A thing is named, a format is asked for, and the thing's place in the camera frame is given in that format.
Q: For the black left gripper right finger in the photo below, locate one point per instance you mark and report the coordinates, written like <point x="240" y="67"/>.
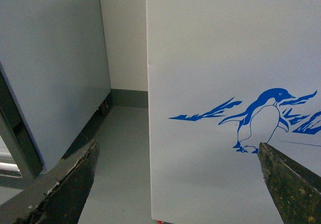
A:
<point x="295" y="190"/>

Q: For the glass door display fridge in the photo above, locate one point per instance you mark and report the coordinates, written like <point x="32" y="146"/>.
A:
<point x="54" y="60"/>

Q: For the white chest freezer blue rim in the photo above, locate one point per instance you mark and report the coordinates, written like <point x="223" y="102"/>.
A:
<point x="223" y="77"/>

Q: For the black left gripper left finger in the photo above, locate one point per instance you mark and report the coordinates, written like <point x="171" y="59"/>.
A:
<point x="58" y="196"/>

